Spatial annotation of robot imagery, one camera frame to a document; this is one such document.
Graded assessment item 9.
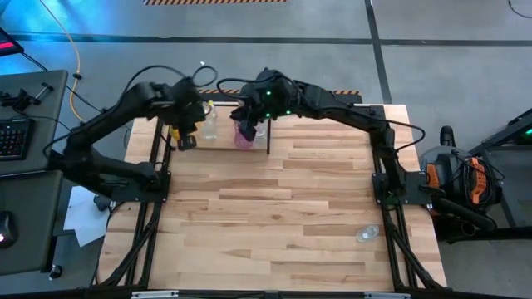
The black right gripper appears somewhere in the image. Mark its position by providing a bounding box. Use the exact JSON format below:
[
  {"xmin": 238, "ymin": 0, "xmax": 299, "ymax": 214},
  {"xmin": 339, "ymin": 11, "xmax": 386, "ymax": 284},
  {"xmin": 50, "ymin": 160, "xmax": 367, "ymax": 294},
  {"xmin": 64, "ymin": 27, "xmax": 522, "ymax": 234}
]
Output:
[{"xmin": 234, "ymin": 81, "xmax": 284, "ymax": 124}]

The clear square diamond-cut vase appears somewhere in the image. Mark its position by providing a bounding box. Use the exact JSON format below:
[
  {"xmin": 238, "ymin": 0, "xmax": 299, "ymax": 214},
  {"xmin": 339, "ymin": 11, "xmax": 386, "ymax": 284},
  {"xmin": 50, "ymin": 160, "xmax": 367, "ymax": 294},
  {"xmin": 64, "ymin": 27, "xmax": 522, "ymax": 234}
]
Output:
[{"xmin": 201, "ymin": 118, "xmax": 220, "ymax": 141}]

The clear crosshatched jar vase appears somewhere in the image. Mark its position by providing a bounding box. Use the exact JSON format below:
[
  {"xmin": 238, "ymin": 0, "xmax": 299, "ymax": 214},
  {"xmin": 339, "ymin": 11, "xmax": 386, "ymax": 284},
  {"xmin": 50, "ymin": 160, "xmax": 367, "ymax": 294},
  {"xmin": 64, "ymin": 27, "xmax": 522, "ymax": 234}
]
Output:
[{"xmin": 254, "ymin": 122, "xmax": 269, "ymax": 150}]

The small clear fluted vase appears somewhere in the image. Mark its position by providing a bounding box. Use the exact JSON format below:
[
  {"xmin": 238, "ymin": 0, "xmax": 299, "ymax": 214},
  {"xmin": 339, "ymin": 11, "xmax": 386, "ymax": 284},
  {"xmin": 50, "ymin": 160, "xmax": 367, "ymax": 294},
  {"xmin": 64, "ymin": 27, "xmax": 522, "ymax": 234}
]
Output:
[{"xmin": 355, "ymin": 224, "xmax": 381, "ymax": 243}]

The black caster wheel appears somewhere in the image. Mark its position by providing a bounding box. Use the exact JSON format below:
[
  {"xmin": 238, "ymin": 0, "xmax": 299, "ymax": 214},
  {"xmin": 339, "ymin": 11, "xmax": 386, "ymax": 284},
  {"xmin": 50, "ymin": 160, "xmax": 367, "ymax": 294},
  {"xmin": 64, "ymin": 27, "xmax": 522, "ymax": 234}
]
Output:
[{"xmin": 92, "ymin": 193, "xmax": 112, "ymax": 212}]

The grey desk top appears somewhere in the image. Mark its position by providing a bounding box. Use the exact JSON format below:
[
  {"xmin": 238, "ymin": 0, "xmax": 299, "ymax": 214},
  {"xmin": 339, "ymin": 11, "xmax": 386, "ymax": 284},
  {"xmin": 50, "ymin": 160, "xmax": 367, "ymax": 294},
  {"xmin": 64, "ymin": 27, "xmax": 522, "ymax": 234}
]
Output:
[
  {"xmin": 0, "ymin": 69, "xmax": 70, "ymax": 175},
  {"xmin": 0, "ymin": 169, "xmax": 64, "ymax": 276}
]

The white paper sheet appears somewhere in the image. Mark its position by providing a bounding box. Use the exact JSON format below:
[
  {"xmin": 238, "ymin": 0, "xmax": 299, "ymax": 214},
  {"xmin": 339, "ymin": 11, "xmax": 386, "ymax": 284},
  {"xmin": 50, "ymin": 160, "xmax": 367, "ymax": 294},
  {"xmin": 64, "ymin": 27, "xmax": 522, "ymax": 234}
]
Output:
[{"xmin": 62, "ymin": 185, "xmax": 112, "ymax": 248}]

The black clamp tool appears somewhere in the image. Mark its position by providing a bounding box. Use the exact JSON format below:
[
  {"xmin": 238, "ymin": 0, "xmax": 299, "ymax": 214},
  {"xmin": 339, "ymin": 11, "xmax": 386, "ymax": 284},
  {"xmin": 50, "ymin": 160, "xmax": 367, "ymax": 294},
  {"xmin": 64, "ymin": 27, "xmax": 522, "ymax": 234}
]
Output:
[{"xmin": 0, "ymin": 81, "xmax": 54, "ymax": 112}]

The black keyboard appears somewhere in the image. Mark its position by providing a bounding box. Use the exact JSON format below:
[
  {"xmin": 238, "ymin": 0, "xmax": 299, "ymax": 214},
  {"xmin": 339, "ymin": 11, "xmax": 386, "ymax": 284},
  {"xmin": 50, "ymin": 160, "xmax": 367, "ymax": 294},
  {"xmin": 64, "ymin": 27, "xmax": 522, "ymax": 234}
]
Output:
[{"xmin": 0, "ymin": 117, "xmax": 37, "ymax": 162}]

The tablet with pink screen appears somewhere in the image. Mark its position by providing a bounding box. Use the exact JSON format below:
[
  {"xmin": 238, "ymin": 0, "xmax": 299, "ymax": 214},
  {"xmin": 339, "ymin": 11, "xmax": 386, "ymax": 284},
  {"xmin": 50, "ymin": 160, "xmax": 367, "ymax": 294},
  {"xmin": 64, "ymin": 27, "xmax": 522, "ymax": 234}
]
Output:
[{"xmin": 0, "ymin": 27, "xmax": 25, "ymax": 57}]

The black orange equipment case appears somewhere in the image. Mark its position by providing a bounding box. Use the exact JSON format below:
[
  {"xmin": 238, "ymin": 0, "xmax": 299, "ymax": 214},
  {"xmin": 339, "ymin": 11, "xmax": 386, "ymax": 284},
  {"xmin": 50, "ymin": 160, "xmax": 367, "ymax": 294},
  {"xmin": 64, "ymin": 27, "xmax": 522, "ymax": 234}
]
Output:
[{"xmin": 418, "ymin": 149, "xmax": 506, "ymax": 211}]

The black computer mouse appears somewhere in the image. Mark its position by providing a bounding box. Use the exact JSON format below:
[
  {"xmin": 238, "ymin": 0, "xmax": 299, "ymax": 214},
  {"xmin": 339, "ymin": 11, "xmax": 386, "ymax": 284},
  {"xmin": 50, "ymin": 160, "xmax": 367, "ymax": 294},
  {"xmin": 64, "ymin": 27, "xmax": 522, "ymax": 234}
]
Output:
[{"xmin": 0, "ymin": 210, "xmax": 18, "ymax": 250}]

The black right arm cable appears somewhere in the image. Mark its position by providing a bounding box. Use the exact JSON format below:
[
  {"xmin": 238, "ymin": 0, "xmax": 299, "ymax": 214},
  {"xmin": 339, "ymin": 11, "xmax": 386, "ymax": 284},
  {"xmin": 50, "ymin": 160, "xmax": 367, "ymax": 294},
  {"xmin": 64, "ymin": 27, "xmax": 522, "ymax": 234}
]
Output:
[{"xmin": 215, "ymin": 76, "xmax": 267, "ymax": 103}]

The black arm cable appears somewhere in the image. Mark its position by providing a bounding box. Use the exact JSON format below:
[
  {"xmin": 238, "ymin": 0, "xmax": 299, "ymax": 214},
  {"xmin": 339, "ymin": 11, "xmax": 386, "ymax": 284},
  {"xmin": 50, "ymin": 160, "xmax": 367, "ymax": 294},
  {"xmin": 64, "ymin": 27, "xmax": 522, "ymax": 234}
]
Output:
[
  {"xmin": 215, "ymin": 76, "xmax": 267, "ymax": 103},
  {"xmin": 124, "ymin": 64, "xmax": 219, "ymax": 95}
]

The black metal shelf frame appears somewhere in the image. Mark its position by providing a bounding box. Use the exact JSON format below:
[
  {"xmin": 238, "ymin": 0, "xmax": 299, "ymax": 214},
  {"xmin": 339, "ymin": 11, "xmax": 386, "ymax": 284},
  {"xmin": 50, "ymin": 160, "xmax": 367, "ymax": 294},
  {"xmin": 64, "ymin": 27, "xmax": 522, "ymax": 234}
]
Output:
[{"xmin": 265, "ymin": 118, "xmax": 274, "ymax": 155}]

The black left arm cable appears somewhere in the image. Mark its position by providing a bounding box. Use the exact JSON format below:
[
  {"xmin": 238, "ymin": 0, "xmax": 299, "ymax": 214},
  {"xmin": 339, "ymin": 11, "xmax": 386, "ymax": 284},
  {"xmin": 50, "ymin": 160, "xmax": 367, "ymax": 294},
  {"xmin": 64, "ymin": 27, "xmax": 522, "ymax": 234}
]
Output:
[{"xmin": 124, "ymin": 64, "xmax": 219, "ymax": 95}]

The black hazard-striped cable cover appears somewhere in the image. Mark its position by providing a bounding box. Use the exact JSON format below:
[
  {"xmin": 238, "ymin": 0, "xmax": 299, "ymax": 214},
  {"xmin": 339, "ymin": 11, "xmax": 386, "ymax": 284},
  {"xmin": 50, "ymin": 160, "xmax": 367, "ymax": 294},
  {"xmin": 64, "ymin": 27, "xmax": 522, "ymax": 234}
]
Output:
[{"xmin": 199, "ymin": 87, "xmax": 362, "ymax": 104}]

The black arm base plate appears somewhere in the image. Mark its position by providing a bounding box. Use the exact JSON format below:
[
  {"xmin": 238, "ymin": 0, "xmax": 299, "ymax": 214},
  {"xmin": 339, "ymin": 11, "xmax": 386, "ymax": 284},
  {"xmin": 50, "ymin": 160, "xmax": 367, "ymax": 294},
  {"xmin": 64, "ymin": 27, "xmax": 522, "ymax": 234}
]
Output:
[
  {"xmin": 372, "ymin": 172, "xmax": 436, "ymax": 206},
  {"xmin": 110, "ymin": 172, "xmax": 171, "ymax": 204}
]

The yellow extension cable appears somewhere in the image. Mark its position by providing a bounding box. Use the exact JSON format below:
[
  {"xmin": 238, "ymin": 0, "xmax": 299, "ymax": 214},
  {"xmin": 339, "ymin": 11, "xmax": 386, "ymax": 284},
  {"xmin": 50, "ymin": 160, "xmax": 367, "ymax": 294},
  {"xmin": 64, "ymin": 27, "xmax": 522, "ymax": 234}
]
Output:
[{"xmin": 38, "ymin": 0, "xmax": 89, "ymax": 125}]

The black aluminium frame rail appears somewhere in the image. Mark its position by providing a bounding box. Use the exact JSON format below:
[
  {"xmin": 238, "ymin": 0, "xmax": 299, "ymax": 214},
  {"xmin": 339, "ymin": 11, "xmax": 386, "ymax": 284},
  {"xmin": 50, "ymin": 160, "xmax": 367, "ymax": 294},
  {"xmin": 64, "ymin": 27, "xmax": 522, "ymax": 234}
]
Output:
[
  {"xmin": 376, "ymin": 199, "xmax": 444, "ymax": 290},
  {"xmin": 140, "ymin": 120, "xmax": 178, "ymax": 288},
  {"xmin": 123, "ymin": 120, "xmax": 166, "ymax": 288},
  {"xmin": 364, "ymin": 124, "xmax": 416, "ymax": 290}
]

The silver metal bracket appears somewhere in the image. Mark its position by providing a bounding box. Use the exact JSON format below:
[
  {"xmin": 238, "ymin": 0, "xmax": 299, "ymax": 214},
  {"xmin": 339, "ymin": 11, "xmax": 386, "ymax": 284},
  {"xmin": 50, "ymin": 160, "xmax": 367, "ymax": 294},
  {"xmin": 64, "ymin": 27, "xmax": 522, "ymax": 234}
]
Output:
[
  {"xmin": 131, "ymin": 290, "xmax": 180, "ymax": 299},
  {"xmin": 363, "ymin": 292, "xmax": 411, "ymax": 299}
]

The black front frame bar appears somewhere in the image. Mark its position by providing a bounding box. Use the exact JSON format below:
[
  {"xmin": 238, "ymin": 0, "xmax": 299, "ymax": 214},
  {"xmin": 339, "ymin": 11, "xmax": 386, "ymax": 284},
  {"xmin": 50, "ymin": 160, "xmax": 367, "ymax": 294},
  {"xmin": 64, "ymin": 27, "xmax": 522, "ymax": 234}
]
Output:
[{"xmin": 89, "ymin": 286, "xmax": 532, "ymax": 299}]

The black ribbed hose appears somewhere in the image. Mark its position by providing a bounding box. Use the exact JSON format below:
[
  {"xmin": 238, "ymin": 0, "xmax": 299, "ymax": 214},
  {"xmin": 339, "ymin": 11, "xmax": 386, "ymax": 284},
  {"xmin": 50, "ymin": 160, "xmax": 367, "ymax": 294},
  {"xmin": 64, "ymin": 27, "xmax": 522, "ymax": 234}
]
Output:
[{"xmin": 431, "ymin": 198, "xmax": 498, "ymax": 233}]

